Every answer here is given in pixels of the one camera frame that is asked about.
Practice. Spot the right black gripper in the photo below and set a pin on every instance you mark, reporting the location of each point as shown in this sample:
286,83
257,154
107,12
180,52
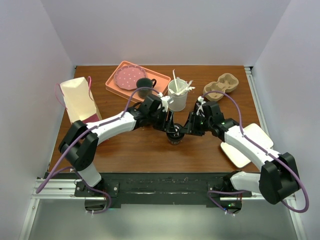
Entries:
190,126

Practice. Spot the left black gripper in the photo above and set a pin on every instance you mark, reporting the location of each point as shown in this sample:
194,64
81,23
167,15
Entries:
169,125

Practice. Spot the black cup lid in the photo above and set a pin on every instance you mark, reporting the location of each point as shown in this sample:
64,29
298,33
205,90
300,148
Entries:
178,127

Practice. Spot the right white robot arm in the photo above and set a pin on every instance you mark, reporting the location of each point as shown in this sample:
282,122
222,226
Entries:
278,172

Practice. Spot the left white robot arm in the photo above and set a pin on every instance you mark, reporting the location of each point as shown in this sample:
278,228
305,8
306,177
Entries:
80,143

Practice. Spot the white cylindrical container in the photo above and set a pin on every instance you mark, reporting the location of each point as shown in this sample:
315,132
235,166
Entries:
179,101

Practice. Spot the pink plastic tray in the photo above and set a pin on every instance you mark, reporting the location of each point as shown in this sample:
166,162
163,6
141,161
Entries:
161,86

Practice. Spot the dark green mug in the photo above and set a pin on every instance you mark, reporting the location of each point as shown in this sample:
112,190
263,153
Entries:
145,87

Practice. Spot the white wrapped straw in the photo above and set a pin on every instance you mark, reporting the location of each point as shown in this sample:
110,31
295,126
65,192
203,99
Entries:
176,83

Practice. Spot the brown cardboard cup carrier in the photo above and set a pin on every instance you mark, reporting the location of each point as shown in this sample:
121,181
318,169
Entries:
225,83

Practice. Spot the white square plate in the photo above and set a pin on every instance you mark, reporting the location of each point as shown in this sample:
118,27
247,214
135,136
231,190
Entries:
255,133

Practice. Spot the pink polka dot plate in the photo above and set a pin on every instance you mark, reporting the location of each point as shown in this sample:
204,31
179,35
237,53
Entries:
126,77

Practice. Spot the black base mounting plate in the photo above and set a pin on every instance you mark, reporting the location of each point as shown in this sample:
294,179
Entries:
206,189

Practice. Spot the cream and pink paper bag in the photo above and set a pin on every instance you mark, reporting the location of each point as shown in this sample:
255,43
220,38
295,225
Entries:
78,100

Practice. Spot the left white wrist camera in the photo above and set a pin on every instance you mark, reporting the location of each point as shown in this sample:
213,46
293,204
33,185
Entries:
165,102

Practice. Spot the aluminium frame rail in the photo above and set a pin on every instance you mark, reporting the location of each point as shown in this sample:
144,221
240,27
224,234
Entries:
252,86

